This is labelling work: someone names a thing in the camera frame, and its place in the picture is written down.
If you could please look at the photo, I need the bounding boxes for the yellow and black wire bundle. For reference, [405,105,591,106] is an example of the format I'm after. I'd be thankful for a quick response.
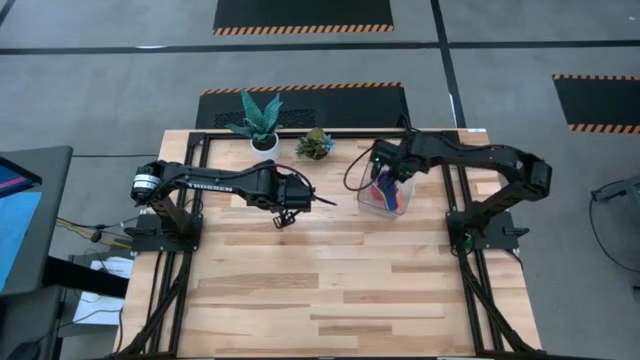
[54,212,151,251]

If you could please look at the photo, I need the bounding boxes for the small navy measuring cup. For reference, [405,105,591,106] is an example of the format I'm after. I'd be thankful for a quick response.
[377,168,402,211]

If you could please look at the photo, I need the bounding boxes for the white papers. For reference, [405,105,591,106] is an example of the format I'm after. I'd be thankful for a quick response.
[72,256,135,326]

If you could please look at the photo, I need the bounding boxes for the small succulent in dark pot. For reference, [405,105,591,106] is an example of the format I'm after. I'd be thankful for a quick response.
[295,127,336,161]

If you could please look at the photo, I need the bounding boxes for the clear plastic basket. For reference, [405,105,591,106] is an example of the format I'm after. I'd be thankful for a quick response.
[356,159,417,221]

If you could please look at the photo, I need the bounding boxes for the snake plant in white pot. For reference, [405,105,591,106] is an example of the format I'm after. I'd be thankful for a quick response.
[224,89,284,164]

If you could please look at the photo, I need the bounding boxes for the wide black hazard-striped floor mat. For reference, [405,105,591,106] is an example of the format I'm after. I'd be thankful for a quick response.
[194,81,412,131]

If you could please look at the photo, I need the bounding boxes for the black aluminium table frame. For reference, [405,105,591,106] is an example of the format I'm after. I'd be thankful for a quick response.
[115,129,541,360]

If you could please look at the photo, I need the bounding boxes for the black desk crossbar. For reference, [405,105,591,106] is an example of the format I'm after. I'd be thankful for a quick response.
[42,254,130,300]

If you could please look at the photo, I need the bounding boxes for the small dark screen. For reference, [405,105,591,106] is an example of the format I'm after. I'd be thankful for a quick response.
[0,155,44,200]

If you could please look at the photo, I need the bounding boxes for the large blue screen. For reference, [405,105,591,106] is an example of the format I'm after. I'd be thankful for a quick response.
[0,191,44,295]

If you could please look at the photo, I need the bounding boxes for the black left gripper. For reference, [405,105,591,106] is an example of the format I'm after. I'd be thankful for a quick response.
[262,172,337,230]

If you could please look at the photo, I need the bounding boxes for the thin black floor cable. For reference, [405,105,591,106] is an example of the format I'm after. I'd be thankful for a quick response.
[72,153,160,159]

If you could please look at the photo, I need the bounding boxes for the black computer mouse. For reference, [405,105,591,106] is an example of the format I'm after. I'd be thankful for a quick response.
[7,341,42,360]

